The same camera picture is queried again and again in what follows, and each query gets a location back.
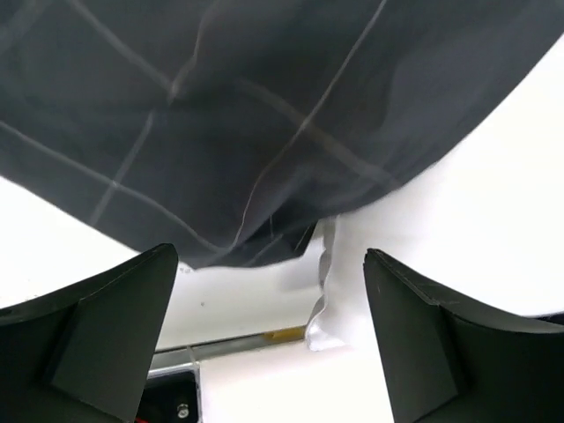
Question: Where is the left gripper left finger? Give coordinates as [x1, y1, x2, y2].
[1, 244, 178, 422]

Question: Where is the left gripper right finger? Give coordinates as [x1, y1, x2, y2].
[363, 249, 563, 423]

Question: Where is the dark grey checked pillowcase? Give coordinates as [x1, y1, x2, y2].
[1, 1, 563, 268]

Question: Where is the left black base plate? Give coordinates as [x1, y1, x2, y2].
[134, 370, 200, 423]

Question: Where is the aluminium rail frame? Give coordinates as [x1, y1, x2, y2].
[147, 326, 306, 381]

